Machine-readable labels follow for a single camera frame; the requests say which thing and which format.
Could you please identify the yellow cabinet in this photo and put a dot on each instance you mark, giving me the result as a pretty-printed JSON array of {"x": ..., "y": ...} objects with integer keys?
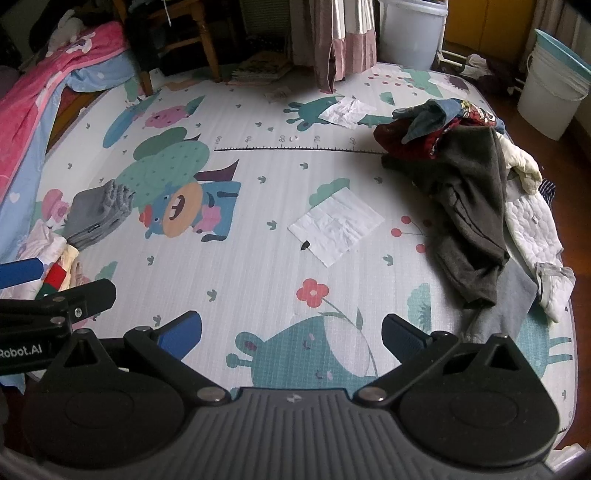
[{"x": 485, "y": 21}]

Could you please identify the navy striped cloth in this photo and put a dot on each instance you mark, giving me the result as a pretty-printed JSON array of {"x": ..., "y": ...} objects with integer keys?
[{"x": 548, "y": 191}]

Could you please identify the light grey garment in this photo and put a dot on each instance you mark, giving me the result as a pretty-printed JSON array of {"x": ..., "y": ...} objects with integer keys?
[{"x": 503, "y": 309}]

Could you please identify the white rag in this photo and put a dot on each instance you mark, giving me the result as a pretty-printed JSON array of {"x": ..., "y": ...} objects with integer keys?
[{"x": 475, "y": 67}]

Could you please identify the pink blanket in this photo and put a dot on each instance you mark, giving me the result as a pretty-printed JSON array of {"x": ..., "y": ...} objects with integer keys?
[{"x": 41, "y": 78}]

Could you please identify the wooden chair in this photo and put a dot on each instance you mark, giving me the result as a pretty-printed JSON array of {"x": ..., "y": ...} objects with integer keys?
[{"x": 210, "y": 50}]

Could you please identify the small black scrap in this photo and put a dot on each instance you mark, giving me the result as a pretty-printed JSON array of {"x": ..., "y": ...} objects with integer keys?
[{"x": 304, "y": 245}]

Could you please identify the crumpled white paper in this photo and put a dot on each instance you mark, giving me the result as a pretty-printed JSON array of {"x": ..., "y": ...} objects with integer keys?
[{"x": 346, "y": 110}]

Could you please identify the large white bucket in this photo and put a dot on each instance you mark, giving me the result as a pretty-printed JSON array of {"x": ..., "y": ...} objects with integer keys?
[{"x": 411, "y": 37}]

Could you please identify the cream garment red patch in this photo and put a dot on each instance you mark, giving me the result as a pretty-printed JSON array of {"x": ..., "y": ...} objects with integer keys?
[{"x": 64, "y": 272}]

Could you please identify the white plastic bucket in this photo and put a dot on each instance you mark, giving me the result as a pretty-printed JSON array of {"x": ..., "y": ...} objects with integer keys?
[{"x": 545, "y": 104}]

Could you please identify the pink white floral garment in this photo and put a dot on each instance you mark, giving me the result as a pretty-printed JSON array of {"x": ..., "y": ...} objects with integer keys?
[{"x": 39, "y": 244}]

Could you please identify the white quilted jacket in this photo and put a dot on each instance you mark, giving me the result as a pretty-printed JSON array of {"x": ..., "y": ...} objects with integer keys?
[{"x": 535, "y": 230}]

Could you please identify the flat white paper sheet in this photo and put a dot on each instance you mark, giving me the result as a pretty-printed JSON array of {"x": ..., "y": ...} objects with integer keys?
[{"x": 337, "y": 221}]

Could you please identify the stack of books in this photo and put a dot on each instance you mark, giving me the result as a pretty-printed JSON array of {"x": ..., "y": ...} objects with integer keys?
[{"x": 261, "y": 67}]

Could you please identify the colourful printed garment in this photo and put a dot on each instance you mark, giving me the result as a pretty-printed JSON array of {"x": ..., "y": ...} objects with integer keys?
[{"x": 480, "y": 115}]

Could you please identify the white plush cloth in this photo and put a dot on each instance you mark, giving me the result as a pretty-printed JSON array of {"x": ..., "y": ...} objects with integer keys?
[{"x": 67, "y": 30}]

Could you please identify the dark red garment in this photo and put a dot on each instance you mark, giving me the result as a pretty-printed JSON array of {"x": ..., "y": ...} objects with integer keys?
[{"x": 392, "y": 136}]

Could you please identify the cream padded garment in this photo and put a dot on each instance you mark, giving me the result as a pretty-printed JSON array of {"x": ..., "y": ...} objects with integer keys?
[{"x": 524, "y": 164}]

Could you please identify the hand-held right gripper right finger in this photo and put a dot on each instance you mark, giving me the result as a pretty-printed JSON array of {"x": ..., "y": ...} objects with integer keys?
[{"x": 401, "y": 339}]

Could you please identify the folded grey knit garment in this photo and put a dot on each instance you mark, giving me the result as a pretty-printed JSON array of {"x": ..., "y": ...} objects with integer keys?
[{"x": 90, "y": 217}]

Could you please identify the blue denim garment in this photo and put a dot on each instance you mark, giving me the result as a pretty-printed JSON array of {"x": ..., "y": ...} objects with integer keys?
[{"x": 427, "y": 117}]

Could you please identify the pink striped curtain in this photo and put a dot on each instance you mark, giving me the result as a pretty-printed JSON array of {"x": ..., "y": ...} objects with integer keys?
[{"x": 346, "y": 41}]

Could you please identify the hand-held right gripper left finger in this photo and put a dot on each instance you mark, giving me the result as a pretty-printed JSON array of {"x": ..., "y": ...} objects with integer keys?
[{"x": 178, "y": 334}]

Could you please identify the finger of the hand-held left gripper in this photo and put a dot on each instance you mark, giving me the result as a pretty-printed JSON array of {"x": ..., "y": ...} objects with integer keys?
[
  {"x": 21, "y": 272},
  {"x": 87, "y": 297}
]

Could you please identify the cartoon printed play mat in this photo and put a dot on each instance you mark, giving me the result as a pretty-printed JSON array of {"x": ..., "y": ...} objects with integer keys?
[{"x": 277, "y": 194}]

